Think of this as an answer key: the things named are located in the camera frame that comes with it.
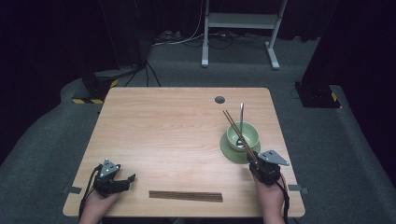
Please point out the metal spoon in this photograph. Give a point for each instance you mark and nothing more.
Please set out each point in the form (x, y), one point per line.
(241, 124)

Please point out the person's right hand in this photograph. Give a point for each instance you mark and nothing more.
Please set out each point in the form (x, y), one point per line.
(269, 196)

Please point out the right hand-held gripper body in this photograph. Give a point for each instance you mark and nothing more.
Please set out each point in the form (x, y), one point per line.
(270, 169)

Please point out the black stand base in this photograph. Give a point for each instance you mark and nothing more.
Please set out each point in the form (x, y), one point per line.
(316, 95)

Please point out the person's left hand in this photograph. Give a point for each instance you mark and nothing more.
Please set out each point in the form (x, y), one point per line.
(99, 203)

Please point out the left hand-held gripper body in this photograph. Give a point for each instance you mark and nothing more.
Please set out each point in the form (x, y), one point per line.
(107, 180)

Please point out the black base with striped tape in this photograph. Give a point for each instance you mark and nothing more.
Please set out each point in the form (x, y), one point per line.
(96, 84)

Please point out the grey tape piece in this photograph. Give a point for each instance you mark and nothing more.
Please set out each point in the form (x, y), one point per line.
(72, 189)
(298, 188)

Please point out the white metal stand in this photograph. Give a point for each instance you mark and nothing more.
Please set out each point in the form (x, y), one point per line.
(239, 20)

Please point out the green bowl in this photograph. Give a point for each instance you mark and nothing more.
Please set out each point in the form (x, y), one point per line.
(250, 132)

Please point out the green round saucer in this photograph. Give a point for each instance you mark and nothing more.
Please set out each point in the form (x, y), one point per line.
(236, 155)

